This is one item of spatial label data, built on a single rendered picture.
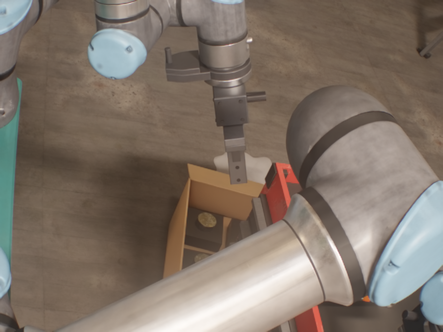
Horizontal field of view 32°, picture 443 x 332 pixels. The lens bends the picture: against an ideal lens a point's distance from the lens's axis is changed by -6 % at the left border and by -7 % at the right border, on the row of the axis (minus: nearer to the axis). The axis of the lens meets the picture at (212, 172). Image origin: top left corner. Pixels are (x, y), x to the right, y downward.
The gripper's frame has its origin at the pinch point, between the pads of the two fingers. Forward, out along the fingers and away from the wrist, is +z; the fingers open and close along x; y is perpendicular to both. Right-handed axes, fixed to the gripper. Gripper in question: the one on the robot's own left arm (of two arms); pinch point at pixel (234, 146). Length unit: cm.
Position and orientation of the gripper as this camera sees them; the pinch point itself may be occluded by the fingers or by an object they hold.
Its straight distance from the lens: 131.2
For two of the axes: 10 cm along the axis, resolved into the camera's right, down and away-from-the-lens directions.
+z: 1.0, 8.0, 5.9
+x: -0.4, -5.9, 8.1
